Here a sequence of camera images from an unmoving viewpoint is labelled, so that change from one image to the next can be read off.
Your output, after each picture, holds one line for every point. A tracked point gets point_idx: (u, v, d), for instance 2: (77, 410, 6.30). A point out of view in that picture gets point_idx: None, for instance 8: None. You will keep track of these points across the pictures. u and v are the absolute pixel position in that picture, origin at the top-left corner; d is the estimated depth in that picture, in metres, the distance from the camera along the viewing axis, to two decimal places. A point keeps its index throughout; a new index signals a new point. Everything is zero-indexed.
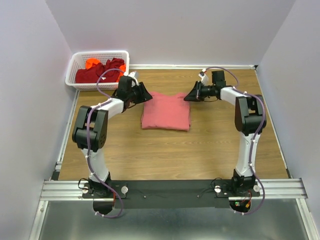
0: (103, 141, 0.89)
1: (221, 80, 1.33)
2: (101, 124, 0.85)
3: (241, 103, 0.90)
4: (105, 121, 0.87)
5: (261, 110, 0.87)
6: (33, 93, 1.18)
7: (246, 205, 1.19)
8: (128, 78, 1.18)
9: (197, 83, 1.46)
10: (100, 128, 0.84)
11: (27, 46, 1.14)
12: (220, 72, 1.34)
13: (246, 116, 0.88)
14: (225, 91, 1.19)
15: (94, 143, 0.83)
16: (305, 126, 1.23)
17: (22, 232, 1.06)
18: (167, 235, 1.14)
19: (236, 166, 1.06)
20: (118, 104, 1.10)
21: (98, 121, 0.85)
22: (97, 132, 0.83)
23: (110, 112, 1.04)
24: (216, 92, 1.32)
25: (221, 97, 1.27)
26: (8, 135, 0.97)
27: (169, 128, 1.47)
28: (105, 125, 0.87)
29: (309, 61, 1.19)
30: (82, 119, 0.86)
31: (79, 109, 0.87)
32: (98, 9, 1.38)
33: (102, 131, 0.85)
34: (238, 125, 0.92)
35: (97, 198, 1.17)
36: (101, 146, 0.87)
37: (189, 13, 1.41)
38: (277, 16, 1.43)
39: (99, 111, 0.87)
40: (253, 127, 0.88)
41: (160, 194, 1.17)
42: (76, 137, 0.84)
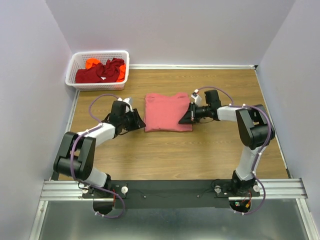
0: (89, 170, 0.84)
1: (215, 100, 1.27)
2: (86, 154, 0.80)
3: (243, 116, 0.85)
4: (91, 150, 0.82)
5: (266, 119, 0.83)
6: (33, 93, 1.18)
7: (246, 205, 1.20)
8: (123, 103, 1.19)
9: (190, 105, 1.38)
10: (84, 158, 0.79)
11: (27, 47, 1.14)
12: (214, 92, 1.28)
13: (252, 128, 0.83)
14: (221, 109, 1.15)
15: (78, 174, 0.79)
16: (305, 126, 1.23)
17: (22, 232, 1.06)
18: (167, 235, 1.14)
19: (237, 170, 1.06)
20: (109, 129, 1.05)
21: (83, 150, 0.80)
22: (82, 163, 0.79)
23: (100, 138, 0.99)
24: (212, 114, 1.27)
25: (218, 118, 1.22)
26: (8, 134, 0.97)
27: (173, 129, 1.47)
28: (91, 154, 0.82)
29: (309, 61, 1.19)
30: (67, 147, 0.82)
31: (64, 136, 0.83)
32: (98, 9, 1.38)
33: (87, 162, 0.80)
34: (244, 138, 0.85)
35: (97, 198, 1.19)
36: (86, 176, 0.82)
37: (189, 13, 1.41)
38: (277, 16, 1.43)
39: (85, 139, 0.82)
40: (262, 138, 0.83)
41: (160, 194, 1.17)
42: (58, 167, 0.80)
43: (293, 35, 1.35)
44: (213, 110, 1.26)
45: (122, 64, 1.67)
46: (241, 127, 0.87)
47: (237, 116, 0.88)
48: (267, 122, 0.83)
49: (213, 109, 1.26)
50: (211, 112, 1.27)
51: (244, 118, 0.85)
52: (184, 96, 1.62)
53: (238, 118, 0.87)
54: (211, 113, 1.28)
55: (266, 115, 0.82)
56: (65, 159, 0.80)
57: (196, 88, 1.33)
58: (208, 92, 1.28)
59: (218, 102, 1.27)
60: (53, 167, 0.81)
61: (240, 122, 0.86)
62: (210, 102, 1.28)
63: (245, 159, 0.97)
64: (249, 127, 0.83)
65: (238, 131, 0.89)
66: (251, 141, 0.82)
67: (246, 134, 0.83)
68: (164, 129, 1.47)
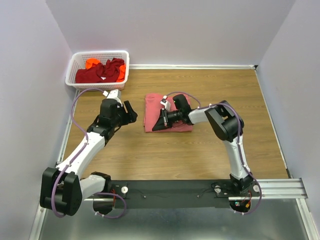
0: (78, 201, 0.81)
1: (185, 106, 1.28)
2: (70, 196, 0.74)
3: (213, 115, 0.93)
4: (74, 189, 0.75)
5: (232, 112, 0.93)
6: (33, 93, 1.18)
7: (246, 205, 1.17)
8: (113, 102, 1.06)
9: (161, 111, 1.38)
10: (67, 200, 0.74)
11: (27, 47, 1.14)
12: (181, 98, 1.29)
13: (224, 123, 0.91)
14: (192, 113, 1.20)
15: (66, 211, 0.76)
16: (305, 126, 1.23)
17: (22, 233, 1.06)
18: (167, 235, 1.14)
19: (232, 171, 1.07)
20: (95, 145, 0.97)
21: (65, 192, 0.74)
22: (66, 203, 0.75)
23: (87, 158, 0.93)
24: (186, 120, 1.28)
25: (193, 122, 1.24)
26: (8, 134, 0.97)
27: (173, 130, 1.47)
28: (75, 192, 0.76)
29: (309, 61, 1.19)
30: (48, 186, 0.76)
31: (43, 174, 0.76)
32: (98, 9, 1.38)
33: (72, 200, 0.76)
34: (220, 135, 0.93)
35: (97, 198, 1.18)
36: (76, 209, 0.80)
37: (188, 13, 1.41)
38: (277, 16, 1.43)
39: (65, 179, 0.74)
40: (235, 130, 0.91)
41: (160, 194, 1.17)
42: (45, 204, 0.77)
43: (293, 35, 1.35)
44: (186, 116, 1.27)
45: (122, 64, 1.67)
46: (213, 125, 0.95)
47: (207, 116, 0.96)
48: (234, 114, 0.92)
49: (186, 115, 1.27)
50: (184, 118, 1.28)
51: (213, 115, 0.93)
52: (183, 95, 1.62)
53: (210, 117, 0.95)
54: (184, 119, 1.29)
55: (231, 108, 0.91)
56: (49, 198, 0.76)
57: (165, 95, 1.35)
58: (177, 99, 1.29)
59: (188, 107, 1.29)
60: (40, 203, 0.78)
61: (211, 120, 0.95)
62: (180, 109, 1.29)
63: (231, 155, 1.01)
64: (220, 124, 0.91)
65: (214, 131, 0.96)
66: (225, 135, 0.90)
67: (221, 131, 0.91)
68: (165, 129, 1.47)
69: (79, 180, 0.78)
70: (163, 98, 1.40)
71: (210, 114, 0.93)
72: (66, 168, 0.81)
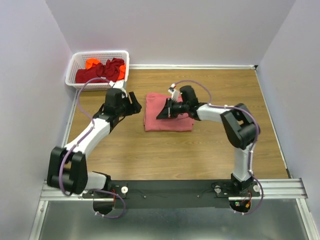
0: (84, 182, 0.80)
1: (193, 99, 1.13)
2: (77, 172, 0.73)
3: (229, 119, 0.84)
4: (82, 167, 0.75)
5: (251, 118, 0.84)
6: (33, 93, 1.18)
7: (246, 205, 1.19)
8: (118, 91, 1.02)
9: (167, 100, 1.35)
10: (75, 177, 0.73)
11: (27, 47, 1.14)
12: (189, 90, 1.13)
13: (240, 130, 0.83)
14: (202, 109, 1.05)
15: (72, 191, 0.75)
16: (305, 126, 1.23)
17: (22, 233, 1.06)
18: (167, 235, 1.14)
19: (234, 172, 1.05)
20: (102, 130, 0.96)
21: (73, 169, 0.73)
22: (73, 182, 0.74)
23: (93, 142, 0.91)
24: (193, 114, 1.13)
25: (200, 119, 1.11)
26: (8, 135, 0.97)
27: (173, 130, 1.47)
28: (82, 171, 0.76)
29: (310, 61, 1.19)
30: (56, 165, 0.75)
31: (51, 153, 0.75)
32: (98, 9, 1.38)
33: (79, 179, 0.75)
34: (234, 141, 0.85)
35: (97, 198, 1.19)
36: (81, 190, 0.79)
37: (188, 13, 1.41)
38: (277, 16, 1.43)
39: (74, 156, 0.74)
40: (250, 137, 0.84)
41: (160, 194, 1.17)
42: (52, 184, 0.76)
43: (293, 35, 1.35)
44: (193, 110, 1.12)
45: (122, 64, 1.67)
46: (227, 129, 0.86)
47: (222, 118, 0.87)
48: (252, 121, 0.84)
49: (192, 109, 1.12)
50: (191, 113, 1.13)
51: (228, 119, 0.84)
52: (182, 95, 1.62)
53: (224, 121, 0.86)
54: (190, 113, 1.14)
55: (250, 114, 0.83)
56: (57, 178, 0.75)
57: (173, 83, 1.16)
58: (184, 91, 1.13)
59: (196, 100, 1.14)
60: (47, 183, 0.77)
61: (225, 124, 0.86)
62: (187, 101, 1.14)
63: (239, 160, 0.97)
64: (236, 129, 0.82)
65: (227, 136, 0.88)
66: (239, 142, 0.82)
67: (235, 137, 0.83)
68: (165, 129, 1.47)
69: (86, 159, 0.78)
70: (172, 86, 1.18)
71: (226, 118, 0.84)
72: (73, 148, 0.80)
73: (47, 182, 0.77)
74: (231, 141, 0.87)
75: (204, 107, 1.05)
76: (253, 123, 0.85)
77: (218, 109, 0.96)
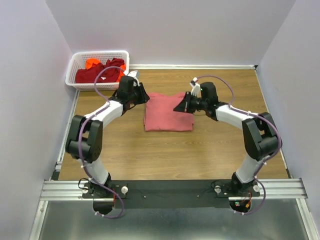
0: (98, 151, 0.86)
1: (213, 97, 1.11)
2: (95, 136, 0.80)
3: (251, 129, 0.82)
4: (99, 133, 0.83)
5: (274, 131, 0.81)
6: (33, 93, 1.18)
7: (246, 205, 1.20)
8: (131, 78, 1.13)
9: (186, 94, 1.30)
10: (93, 141, 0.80)
11: (27, 47, 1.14)
12: (210, 87, 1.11)
13: (260, 141, 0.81)
14: (221, 110, 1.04)
15: (88, 156, 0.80)
16: (305, 126, 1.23)
17: (22, 232, 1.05)
18: (167, 235, 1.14)
19: (238, 173, 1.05)
20: (116, 109, 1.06)
21: (92, 133, 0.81)
22: (90, 146, 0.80)
23: (107, 118, 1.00)
24: (210, 113, 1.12)
25: (217, 119, 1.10)
26: (8, 135, 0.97)
27: (172, 129, 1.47)
28: (99, 137, 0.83)
29: (310, 61, 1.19)
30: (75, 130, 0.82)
31: (72, 119, 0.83)
32: (98, 9, 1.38)
33: (96, 144, 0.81)
34: (251, 151, 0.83)
35: (97, 198, 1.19)
36: (95, 158, 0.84)
37: (188, 13, 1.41)
38: (277, 16, 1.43)
39: (93, 122, 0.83)
40: (270, 151, 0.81)
41: (160, 194, 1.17)
42: (69, 149, 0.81)
43: (293, 35, 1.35)
44: (211, 109, 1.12)
45: (122, 64, 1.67)
46: (247, 138, 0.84)
47: (243, 126, 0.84)
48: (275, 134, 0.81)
49: (211, 107, 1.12)
50: (209, 111, 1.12)
51: (251, 130, 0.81)
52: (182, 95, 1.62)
53: (245, 129, 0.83)
54: (208, 112, 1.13)
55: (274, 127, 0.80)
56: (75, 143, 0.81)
57: (195, 77, 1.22)
58: (205, 87, 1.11)
59: (216, 98, 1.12)
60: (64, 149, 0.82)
61: (246, 133, 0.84)
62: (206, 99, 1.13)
63: (247, 167, 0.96)
64: (257, 141, 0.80)
65: (245, 144, 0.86)
66: (258, 154, 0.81)
67: (254, 148, 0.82)
68: (165, 129, 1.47)
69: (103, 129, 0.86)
70: (193, 80, 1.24)
71: (249, 127, 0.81)
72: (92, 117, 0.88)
73: (65, 149, 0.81)
74: (248, 149, 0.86)
75: (224, 108, 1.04)
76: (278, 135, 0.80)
77: (240, 114, 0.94)
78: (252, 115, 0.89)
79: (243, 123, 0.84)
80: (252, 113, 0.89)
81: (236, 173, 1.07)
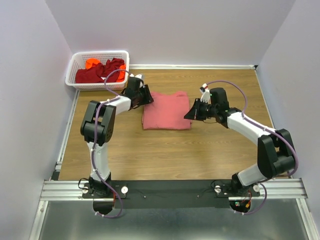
0: (110, 134, 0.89)
1: (223, 102, 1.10)
2: (109, 119, 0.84)
3: (268, 148, 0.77)
4: (113, 117, 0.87)
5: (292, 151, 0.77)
6: (33, 93, 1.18)
7: (246, 205, 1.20)
8: (138, 78, 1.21)
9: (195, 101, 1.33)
10: (107, 123, 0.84)
11: (27, 47, 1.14)
12: (220, 92, 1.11)
13: (275, 161, 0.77)
14: (233, 118, 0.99)
15: (101, 136, 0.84)
16: (305, 126, 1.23)
17: (22, 232, 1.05)
18: (167, 235, 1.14)
19: (240, 172, 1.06)
20: (126, 101, 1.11)
21: (106, 116, 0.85)
22: (105, 126, 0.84)
23: (118, 109, 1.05)
24: (221, 118, 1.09)
25: (228, 126, 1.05)
26: (8, 135, 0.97)
27: (171, 128, 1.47)
28: (113, 120, 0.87)
29: (311, 60, 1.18)
30: (91, 113, 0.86)
31: (88, 103, 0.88)
32: (98, 9, 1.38)
33: (109, 126, 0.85)
34: (264, 168, 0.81)
35: (97, 198, 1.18)
36: (107, 141, 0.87)
37: (188, 13, 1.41)
38: (278, 16, 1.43)
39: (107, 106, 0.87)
40: (284, 170, 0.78)
41: (160, 194, 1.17)
42: (84, 131, 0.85)
43: (293, 35, 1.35)
44: (222, 114, 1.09)
45: (122, 64, 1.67)
46: (261, 155, 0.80)
47: (259, 143, 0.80)
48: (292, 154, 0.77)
49: (222, 113, 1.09)
50: (219, 117, 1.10)
51: (267, 149, 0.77)
52: (182, 94, 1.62)
53: (261, 146, 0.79)
54: (219, 117, 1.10)
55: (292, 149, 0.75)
56: (90, 124, 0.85)
57: (205, 84, 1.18)
58: (215, 92, 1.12)
59: (226, 104, 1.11)
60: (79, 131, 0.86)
61: (261, 150, 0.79)
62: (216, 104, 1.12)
63: (252, 174, 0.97)
64: (272, 160, 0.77)
65: (258, 159, 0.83)
66: (272, 173, 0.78)
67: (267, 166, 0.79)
68: (163, 128, 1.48)
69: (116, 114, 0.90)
70: (203, 87, 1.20)
71: (265, 146, 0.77)
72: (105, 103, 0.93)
73: (80, 131, 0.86)
74: (260, 164, 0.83)
75: (238, 117, 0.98)
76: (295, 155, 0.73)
77: (255, 128, 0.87)
78: (268, 131, 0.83)
79: (259, 140, 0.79)
80: (269, 129, 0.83)
81: (239, 174, 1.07)
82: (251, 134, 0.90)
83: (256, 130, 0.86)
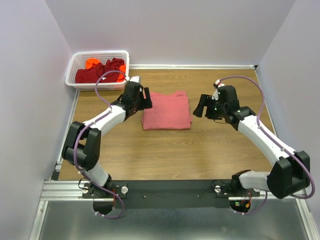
0: (95, 158, 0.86)
1: (233, 101, 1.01)
2: (91, 147, 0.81)
3: (285, 174, 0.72)
4: (96, 143, 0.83)
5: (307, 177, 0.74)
6: (33, 93, 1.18)
7: (246, 205, 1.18)
8: (137, 84, 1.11)
9: (202, 97, 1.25)
10: (89, 152, 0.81)
11: (27, 47, 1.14)
12: (230, 90, 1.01)
13: (289, 185, 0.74)
14: (246, 125, 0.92)
15: (84, 164, 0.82)
16: (305, 126, 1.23)
17: (22, 233, 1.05)
18: (167, 235, 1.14)
19: (244, 174, 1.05)
20: (118, 115, 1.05)
21: (88, 143, 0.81)
22: (87, 154, 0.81)
23: (108, 125, 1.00)
24: (231, 118, 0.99)
25: (237, 128, 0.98)
26: (8, 135, 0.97)
27: (171, 128, 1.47)
28: (96, 146, 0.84)
29: (311, 60, 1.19)
30: (73, 137, 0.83)
31: (70, 126, 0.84)
32: (98, 9, 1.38)
33: (92, 153, 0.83)
34: (275, 187, 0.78)
35: (97, 198, 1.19)
36: (91, 166, 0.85)
37: (188, 13, 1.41)
38: (278, 16, 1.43)
39: (91, 132, 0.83)
40: (294, 191, 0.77)
41: (160, 194, 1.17)
42: (65, 155, 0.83)
43: (293, 35, 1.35)
44: (232, 114, 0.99)
45: (122, 64, 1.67)
46: (275, 177, 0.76)
47: (275, 166, 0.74)
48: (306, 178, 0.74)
49: (232, 113, 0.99)
50: (229, 116, 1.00)
51: (285, 174, 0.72)
52: (182, 94, 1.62)
53: (277, 170, 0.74)
54: (228, 117, 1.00)
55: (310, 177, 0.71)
56: (72, 149, 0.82)
57: (218, 80, 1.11)
58: (224, 89, 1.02)
59: (237, 102, 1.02)
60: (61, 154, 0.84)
61: (277, 173, 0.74)
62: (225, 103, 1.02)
63: (255, 178, 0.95)
64: (286, 185, 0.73)
65: (269, 177, 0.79)
66: (282, 196, 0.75)
67: (279, 189, 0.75)
68: (163, 128, 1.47)
69: (101, 138, 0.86)
70: (215, 83, 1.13)
71: (283, 172, 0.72)
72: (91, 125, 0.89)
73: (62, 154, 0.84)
74: (271, 183, 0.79)
75: (253, 125, 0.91)
76: (312, 184, 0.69)
77: (273, 145, 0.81)
78: (286, 152, 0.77)
79: (277, 164, 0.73)
80: (287, 150, 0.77)
81: (241, 176, 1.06)
82: (265, 148, 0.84)
83: (273, 148, 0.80)
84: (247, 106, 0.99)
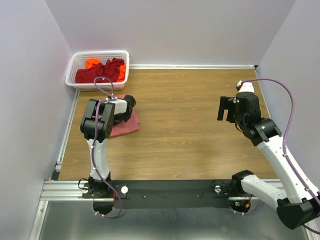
0: (110, 129, 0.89)
1: (255, 111, 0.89)
2: (109, 114, 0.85)
3: (303, 217, 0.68)
4: (112, 112, 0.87)
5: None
6: (33, 93, 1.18)
7: (246, 205, 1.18)
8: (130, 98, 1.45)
9: (222, 99, 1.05)
10: (107, 118, 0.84)
11: (27, 47, 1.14)
12: (251, 99, 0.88)
13: (302, 222, 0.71)
14: (270, 148, 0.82)
15: (101, 132, 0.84)
16: (305, 125, 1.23)
17: (22, 233, 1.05)
18: (167, 235, 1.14)
19: (247, 180, 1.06)
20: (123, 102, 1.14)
21: (106, 111, 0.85)
22: (105, 122, 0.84)
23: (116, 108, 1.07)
24: (252, 133, 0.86)
25: (256, 144, 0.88)
26: (8, 134, 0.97)
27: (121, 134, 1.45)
28: (112, 116, 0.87)
29: (311, 60, 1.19)
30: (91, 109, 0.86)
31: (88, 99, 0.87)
32: (99, 10, 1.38)
33: (109, 122, 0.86)
34: (284, 219, 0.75)
35: (97, 198, 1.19)
36: (107, 136, 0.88)
37: (188, 14, 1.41)
38: (278, 16, 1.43)
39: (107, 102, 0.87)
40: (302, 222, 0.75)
41: (160, 194, 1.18)
42: (84, 128, 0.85)
43: (293, 35, 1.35)
44: (253, 127, 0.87)
45: (122, 64, 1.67)
46: (289, 213, 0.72)
47: (295, 207, 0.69)
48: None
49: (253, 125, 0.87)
50: (251, 130, 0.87)
51: (304, 217, 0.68)
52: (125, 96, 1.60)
53: (296, 210, 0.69)
54: (249, 131, 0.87)
55: None
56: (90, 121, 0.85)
57: (239, 82, 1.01)
58: (244, 99, 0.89)
59: (258, 113, 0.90)
60: (79, 127, 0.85)
61: (294, 212, 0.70)
62: (245, 113, 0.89)
63: (259, 191, 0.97)
64: (300, 223, 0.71)
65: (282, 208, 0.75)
66: (292, 228, 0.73)
67: (290, 223, 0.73)
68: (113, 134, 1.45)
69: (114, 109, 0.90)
70: (237, 85, 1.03)
71: (302, 216, 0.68)
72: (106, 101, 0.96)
73: (80, 128, 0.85)
74: (281, 213, 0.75)
75: (279, 150, 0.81)
76: None
77: (296, 182, 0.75)
78: (311, 194, 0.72)
79: (299, 207, 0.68)
80: (312, 192, 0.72)
81: (242, 181, 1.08)
82: (286, 182, 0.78)
83: (297, 186, 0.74)
84: (268, 119, 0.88)
